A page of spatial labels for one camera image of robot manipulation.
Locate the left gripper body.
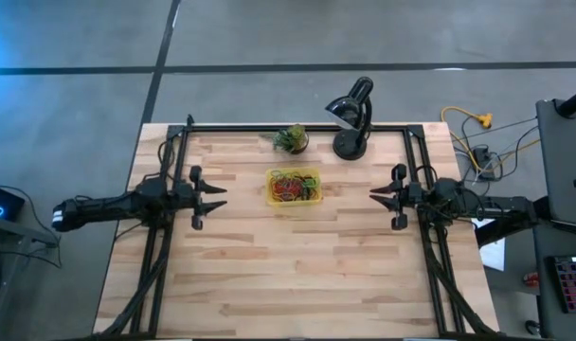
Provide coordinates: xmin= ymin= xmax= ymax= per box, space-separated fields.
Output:
xmin=173 ymin=183 xmax=202 ymax=215

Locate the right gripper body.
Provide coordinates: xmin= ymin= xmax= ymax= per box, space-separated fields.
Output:
xmin=399 ymin=183 xmax=426 ymax=214

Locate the red rubber band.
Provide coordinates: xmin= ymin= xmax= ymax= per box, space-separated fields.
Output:
xmin=271 ymin=177 xmax=304 ymax=202

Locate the yellow plastic bin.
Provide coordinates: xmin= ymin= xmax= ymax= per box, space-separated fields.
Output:
xmin=264 ymin=166 xmax=324 ymax=208

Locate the black desk lamp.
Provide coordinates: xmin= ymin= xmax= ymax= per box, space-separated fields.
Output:
xmin=324 ymin=75 xmax=375 ymax=161

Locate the black power strip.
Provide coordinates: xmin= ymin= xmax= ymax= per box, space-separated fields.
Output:
xmin=472 ymin=145 xmax=496 ymax=182

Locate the black support beam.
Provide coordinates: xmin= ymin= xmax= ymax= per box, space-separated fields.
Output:
xmin=475 ymin=217 xmax=552 ymax=246

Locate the potted succulent plant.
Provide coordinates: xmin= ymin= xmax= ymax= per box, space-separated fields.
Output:
xmin=259 ymin=123 xmax=311 ymax=155

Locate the white paper sheet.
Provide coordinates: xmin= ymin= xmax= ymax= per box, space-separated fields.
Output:
xmin=470 ymin=217 xmax=507 ymax=272

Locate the grey desk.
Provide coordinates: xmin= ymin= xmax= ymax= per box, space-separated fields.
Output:
xmin=532 ymin=98 xmax=576 ymax=341

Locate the grey metal stand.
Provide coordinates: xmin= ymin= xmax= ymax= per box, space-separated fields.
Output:
xmin=0 ymin=212 xmax=62 ymax=247

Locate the black computer with blue light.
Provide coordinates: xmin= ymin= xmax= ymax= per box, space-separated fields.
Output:
xmin=0 ymin=182 xmax=27 ymax=223

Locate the black computer keyboard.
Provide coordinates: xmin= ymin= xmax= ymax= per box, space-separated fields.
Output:
xmin=548 ymin=255 xmax=576 ymax=314

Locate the black monitor pole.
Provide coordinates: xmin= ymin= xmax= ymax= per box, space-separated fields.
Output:
xmin=555 ymin=83 xmax=576 ymax=118

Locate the right gripper camera cable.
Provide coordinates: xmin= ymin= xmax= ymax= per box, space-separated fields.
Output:
xmin=410 ymin=164 xmax=439 ymax=188

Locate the gripper camera cable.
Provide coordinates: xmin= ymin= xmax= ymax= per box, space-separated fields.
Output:
xmin=157 ymin=136 xmax=175 ymax=181
xmin=410 ymin=164 xmax=439 ymax=188

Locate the left gripper camera cable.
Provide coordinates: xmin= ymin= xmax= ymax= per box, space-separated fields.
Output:
xmin=157 ymin=136 xmax=175 ymax=181

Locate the black aluminium table frame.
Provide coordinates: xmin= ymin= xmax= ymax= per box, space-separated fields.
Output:
xmin=96 ymin=113 xmax=497 ymax=341

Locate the yellow extension cord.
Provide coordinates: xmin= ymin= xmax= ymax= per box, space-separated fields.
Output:
xmin=440 ymin=106 xmax=541 ymax=174

